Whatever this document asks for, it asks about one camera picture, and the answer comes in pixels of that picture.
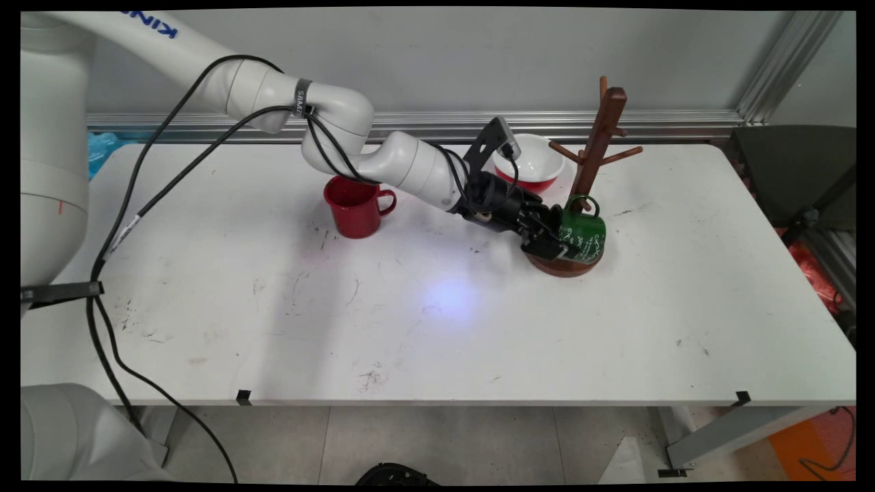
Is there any thin black floor cable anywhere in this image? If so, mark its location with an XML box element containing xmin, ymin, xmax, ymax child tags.
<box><xmin>798</xmin><ymin>406</ymin><xmax>856</xmax><ymax>474</ymax></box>

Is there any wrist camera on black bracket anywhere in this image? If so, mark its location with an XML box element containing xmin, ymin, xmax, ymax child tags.
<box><xmin>465</xmin><ymin>116</ymin><xmax>522</xmax><ymax>180</ymax></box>

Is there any blue bubble wrap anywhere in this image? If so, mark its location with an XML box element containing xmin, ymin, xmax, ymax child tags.
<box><xmin>87</xmin><ymin>132</ymin><xmax>124</xmax><ymax>180</ymax></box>

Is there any black round floor object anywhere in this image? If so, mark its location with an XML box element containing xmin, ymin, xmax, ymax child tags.
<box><xmin>355</xmin><ymin>463</ymin><xmax>440</xmax><ymax>487</ymax></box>

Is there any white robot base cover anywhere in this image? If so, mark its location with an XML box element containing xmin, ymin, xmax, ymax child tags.
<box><xmin>21</xmin><ymin>383</ymin><xmax>173</xmax><ymax>481</ymax></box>

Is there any black cable clamp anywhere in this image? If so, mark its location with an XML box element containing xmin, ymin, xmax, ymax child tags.
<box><xmin>21</xmin><ymin>281</ymin><xmax>105</xmax><ymax>310</ymax></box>

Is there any slanted aluminium frame post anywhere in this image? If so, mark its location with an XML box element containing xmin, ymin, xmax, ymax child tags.
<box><xmin>736</xmin><ymin>10</ymin><xmax>844</xmax><ymax>126</ymax></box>

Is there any red enamel mug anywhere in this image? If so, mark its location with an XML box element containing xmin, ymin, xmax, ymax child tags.
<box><xmin>323</xmin><ymin>175</ymin><xmax>397</xmax><ymax>240</ymax></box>

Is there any green enamel mug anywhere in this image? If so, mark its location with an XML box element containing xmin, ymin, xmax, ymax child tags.
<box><xmin>557</xmin><ymin>195</ymin><xmax>608</xmax><ymax>266</ymax></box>

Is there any horizontal aluminium frame rail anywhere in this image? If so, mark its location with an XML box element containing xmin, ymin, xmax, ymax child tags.
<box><xmin>87</xmin><ymin>109</ymin><xmax>747</xmax><ymax>144</ymax></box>

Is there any orange floor mat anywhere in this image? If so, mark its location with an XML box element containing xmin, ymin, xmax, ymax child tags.
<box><xmin>768</xmin><ymin>407</ymin><xmax>857</xmax><ymax>482</ymax></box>

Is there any grey metal table leg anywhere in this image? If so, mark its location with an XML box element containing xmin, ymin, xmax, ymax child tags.
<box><xmin>658</xmin><ymin>406</ymin><xmax>836</xmax><ymax>478</ymax></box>

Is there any brown wooden mug tree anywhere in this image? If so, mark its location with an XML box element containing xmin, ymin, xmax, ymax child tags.
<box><xmin>523</xmin><ymin>76</ymin><xmax>644</xmax><ymax>278</ymax></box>

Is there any red plastic bag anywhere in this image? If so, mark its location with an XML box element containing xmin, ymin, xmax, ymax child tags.
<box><xmin>786</xmin><ymin>239</ymin><xmax>843</xmax><ymax>315</ymax></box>

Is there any plain black cable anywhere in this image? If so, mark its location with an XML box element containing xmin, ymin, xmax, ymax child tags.
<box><xmin>85</xmin><ymin>55</ymin><xmax>479</xmax><ymax>483</ymax></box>

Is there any red bowl white inside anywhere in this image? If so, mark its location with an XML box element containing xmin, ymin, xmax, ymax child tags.
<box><xmin>492</xmin><ymin>133</ymin><xmax>567</xmax><ymax>195</ymax></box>

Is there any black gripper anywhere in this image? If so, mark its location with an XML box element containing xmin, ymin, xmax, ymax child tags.
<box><xmin>457</xmin><ymin>174</ymin><xmax>569</xmax><ymax>262</ymax></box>

